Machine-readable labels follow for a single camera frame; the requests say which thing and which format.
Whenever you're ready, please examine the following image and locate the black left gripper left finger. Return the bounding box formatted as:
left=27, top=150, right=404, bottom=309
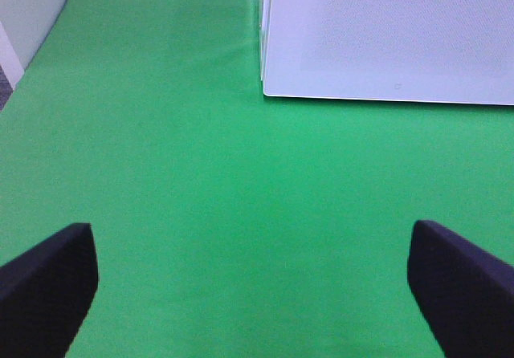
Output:
left=1, top=223, right=99, bottom=357

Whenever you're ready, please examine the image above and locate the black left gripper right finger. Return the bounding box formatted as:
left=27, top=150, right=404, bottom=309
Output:
left=406, top=220, right=513, bottom=357

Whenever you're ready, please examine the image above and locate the white microwave door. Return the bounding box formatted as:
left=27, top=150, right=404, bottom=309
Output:
left=262, top=0, right=513, bottom=105

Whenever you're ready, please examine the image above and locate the green table cloth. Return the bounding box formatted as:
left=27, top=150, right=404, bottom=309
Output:
left=1, top=0, right=513, bottom=357

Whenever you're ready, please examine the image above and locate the white microwave oven body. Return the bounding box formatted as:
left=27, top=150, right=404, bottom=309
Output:
left=259, top=0, right=271, bottom=82

